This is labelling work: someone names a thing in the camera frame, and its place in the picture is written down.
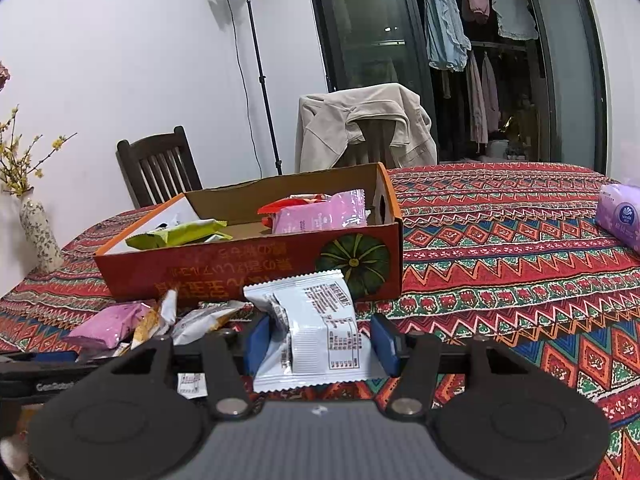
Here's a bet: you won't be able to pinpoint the white silver snack packet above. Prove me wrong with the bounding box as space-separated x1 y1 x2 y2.
243 270 387 393

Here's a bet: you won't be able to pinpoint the green white wafer bar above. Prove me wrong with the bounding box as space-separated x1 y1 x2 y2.
125 219 232 250

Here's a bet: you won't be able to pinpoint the silver crisps packet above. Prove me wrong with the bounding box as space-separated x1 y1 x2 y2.
171 300 246 346

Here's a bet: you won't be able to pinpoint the purple pink snack packet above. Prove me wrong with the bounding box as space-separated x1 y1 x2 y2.
63 301 151 350

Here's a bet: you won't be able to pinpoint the gold cracker packet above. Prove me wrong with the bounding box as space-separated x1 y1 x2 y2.
130 289 178 350

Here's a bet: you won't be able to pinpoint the orange cardboard pumpkin box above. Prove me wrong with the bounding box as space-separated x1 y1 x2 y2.
94 162 402 307

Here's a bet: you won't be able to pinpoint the floral ceramic vase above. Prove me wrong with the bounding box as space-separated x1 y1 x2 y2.
18 191 64 273

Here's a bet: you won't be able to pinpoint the red orange noodle snack bag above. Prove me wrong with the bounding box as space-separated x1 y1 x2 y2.
257 194 329 229

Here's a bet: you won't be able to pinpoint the colourful patterned tablecloth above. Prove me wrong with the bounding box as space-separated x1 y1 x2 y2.
0 160 640 480

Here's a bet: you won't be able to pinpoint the yellow flower branches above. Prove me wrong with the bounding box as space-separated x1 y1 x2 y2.
0 105 77 198

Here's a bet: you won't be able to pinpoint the dark wooden chair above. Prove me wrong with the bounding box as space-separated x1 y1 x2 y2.
116 126 202 207

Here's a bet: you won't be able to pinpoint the chair with beige jacket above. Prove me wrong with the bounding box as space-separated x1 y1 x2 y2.
295 82 438 172

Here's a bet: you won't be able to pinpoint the purple tissue pack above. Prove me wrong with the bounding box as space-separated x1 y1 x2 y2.
596 183 640 252

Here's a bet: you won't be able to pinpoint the light blue hanging shirt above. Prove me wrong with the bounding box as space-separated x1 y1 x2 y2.
423 0 472 73

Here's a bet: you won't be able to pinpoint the pink artificial roses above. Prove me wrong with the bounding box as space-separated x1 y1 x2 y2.
0 63 11 91

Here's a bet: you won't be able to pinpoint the glass sliding door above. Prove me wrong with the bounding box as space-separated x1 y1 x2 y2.
312 0 434 114

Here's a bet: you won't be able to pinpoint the white hanging shirt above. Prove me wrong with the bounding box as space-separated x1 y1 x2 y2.
491 0 538 41

